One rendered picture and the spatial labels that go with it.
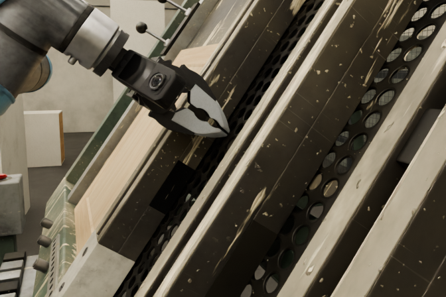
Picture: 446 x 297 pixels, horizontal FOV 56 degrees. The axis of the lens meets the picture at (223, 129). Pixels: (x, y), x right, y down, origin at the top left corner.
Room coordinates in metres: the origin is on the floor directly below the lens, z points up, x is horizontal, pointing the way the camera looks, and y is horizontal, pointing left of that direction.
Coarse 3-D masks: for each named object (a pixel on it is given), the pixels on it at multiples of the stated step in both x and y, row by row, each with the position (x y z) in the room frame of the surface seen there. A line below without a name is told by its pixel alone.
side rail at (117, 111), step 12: (192, 0) 1.59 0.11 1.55; (180, 12) 1.57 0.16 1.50; (168, 24) 1.61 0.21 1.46; (180, 24) 1.57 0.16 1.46; (168, 36) 1.55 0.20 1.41; (156, 48) 1.54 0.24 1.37; (120, 96) 1.51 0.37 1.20; (120, 108) 1.49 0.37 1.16; (108, 120) 1.48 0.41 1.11; (96, 132) 1.47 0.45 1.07; (108, 132) 1.48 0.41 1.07; (96, 144) 1.46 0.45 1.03; (84, 156) 1.45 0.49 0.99; (72, 168) 1.43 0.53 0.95; (84, 168) 1.45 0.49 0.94; (72, 180) 1.43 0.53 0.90
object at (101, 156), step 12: (204, 0) 1.35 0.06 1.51; (216, 0) 1.37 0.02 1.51; (204, 12) 1.35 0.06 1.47; (192, 24) 1.34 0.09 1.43; (180, 36) 1.32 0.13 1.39; (192, 36) 1.34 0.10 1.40; (180, 48) 1.32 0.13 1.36; (132, 108) 1.27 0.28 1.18; (120, 120) 1.28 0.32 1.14; (132, 120) 1.27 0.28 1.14; (120, 132) 1.26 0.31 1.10; (108, 144) 1.24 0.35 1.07; (96, 156) 1.24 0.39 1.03; (108, 156) 1.24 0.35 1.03; (96, 168) 1.23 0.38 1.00; (84, 180) 1.22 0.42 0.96; (72, 192) 1.21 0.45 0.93; (84, 192) 1.22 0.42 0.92
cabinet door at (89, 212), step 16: (192, 48) 1.15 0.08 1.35; (208, 48) 1.01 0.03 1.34; (176, 64) 1.21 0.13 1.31; (192, 64) 1.04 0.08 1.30; (144, 112) 1.18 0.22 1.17; (144, 128) 1.07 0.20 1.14; (160, 128) 0.94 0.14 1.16; (128, 144) 1.11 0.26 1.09; (144, 144) 0.97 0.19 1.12; (112, 160) 1.14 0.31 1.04; (128, 160) 1.00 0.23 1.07; (96, 176) 1.18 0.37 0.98; (112, 176) 1.03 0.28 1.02; (128, 176) 0.91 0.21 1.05; (96, 192) 1.07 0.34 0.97; (112, 192) 0.94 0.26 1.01; (80, 208) 1.10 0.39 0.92; (96, 208) 0.97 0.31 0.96; (80, 224) 0.99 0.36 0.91; (96, 224) 0.89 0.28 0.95; (80, 240) 0.90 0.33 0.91
